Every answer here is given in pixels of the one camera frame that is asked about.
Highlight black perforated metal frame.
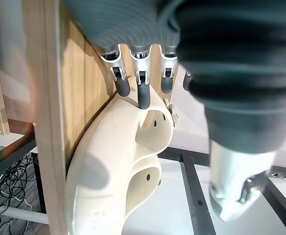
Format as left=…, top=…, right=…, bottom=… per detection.
left=157, top=146, right=286, bottom=235

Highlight light wooden shoe rack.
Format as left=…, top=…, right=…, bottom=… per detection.
left=22, top=0, right=181, bottom=235

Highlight black tangled cables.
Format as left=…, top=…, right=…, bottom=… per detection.
left=0, top=153, right=40, bottom=235

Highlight black table leg frame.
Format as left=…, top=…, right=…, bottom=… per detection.
left=0, top=138, right=48, bottom=214

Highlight cream foam slipper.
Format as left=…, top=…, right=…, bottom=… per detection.
left=94, top=79, right=178, bottom=160
left=65, top=115, right=163, bottom=235

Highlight white cable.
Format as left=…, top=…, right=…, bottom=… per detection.
left=0, top=172, right=35, bottom=212

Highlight white metal tube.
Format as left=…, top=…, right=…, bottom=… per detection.
left=0, top=205, right=49, bottom=225

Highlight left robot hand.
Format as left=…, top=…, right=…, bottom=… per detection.
left=64, top=0, right=286, bottom=222

